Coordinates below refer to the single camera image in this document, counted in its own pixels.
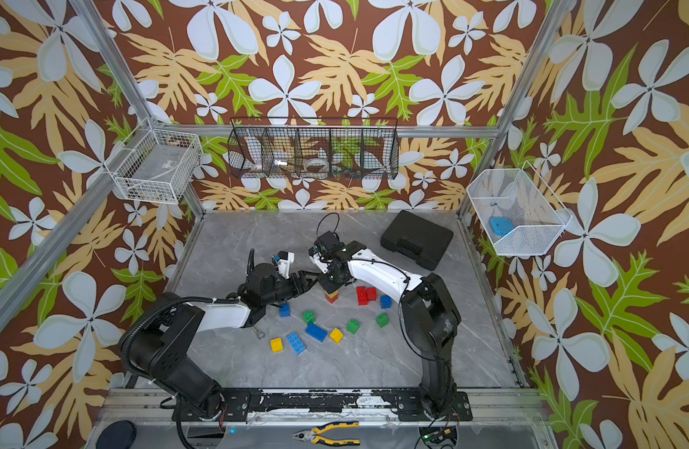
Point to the light blue long brick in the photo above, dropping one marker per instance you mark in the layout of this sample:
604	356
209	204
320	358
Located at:
296	343

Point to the green square brick middle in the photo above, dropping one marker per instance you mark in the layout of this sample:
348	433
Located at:
353	326

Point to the blue square brick right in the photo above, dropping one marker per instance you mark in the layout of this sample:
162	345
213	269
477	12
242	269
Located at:
385	302

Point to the green square brick right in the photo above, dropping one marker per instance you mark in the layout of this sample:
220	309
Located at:
382	320

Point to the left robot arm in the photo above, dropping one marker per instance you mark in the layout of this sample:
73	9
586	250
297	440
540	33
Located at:
157	346

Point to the black round disc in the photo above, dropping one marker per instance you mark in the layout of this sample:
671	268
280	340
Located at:
118	435

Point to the blue square brick left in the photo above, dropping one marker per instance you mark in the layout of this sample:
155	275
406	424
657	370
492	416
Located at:
284	310

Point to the blue object in basket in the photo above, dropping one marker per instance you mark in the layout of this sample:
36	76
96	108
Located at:
501	226

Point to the red long brick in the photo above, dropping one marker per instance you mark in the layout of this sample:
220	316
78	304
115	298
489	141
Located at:
362	295

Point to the green square brick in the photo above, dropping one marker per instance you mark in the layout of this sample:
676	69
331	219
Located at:
382	320
309	317
353	326

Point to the white wire basket left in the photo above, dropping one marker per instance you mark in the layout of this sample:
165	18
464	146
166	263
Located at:
155	164

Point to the blue square brick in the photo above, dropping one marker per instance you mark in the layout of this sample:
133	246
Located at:
284	310
385	302

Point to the black wire basket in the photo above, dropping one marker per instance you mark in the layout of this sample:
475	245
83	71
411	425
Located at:
313	147

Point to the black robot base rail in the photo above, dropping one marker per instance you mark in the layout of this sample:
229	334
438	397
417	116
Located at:
401	404

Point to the white wire basket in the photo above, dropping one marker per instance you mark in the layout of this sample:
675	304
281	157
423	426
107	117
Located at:
155	164
523	196

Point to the small electronics board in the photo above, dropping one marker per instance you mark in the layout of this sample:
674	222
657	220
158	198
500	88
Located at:
439	438

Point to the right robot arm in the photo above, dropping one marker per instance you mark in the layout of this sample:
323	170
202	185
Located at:
428	314

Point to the black plastic tool case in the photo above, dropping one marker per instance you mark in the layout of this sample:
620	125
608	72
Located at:
417	238

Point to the green square brick left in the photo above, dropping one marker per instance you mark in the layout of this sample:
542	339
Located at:
309	317

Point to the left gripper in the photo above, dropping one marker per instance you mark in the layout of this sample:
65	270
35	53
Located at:
300	282

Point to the dark blue long brick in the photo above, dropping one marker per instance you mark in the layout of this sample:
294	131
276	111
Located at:
316	332

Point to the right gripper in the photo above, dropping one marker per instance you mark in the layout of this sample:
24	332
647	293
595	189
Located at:
330	275

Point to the silver combination wrench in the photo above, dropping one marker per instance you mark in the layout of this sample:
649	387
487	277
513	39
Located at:
260	334

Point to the white wire basket right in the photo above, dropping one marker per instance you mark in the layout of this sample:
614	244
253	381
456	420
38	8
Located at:
523	196

